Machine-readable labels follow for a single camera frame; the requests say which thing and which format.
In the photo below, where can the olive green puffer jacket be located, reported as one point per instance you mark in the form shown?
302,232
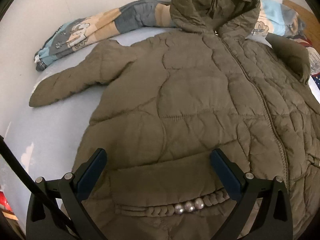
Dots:
190,109

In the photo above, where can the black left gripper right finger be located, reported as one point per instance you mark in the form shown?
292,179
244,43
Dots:
274,218

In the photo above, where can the wooden headboard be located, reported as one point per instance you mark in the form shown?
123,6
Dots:
312,25

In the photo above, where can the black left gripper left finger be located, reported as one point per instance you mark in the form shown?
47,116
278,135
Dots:
55,208

